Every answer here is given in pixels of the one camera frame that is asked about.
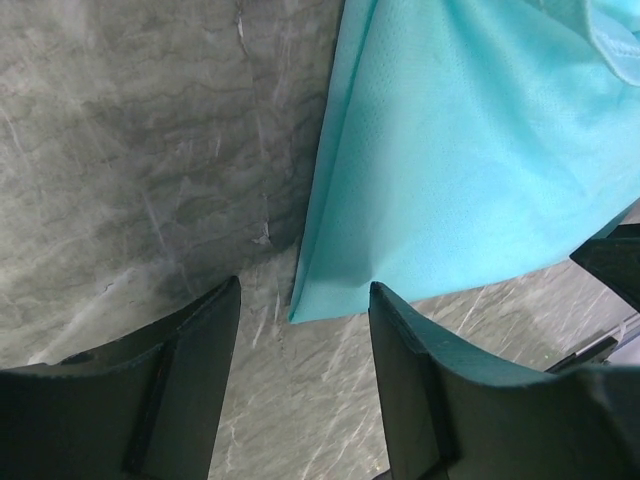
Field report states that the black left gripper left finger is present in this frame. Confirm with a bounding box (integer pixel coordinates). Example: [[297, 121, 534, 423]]
[[1, 277, 241, 479]]

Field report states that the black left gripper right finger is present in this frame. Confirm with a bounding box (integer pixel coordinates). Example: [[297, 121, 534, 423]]
[[369, 282, 639, 479]]

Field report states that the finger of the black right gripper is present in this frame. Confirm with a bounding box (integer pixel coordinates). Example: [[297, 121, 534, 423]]
[[570, 224, 640, 311]]

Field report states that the turquoise t-shirt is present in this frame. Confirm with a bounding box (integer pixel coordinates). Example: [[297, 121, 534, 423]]
[[289, 1, 639, 323]]

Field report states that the aluminium rail frame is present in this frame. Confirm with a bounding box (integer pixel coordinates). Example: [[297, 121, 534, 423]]
[[545, 314, 639, 374]]

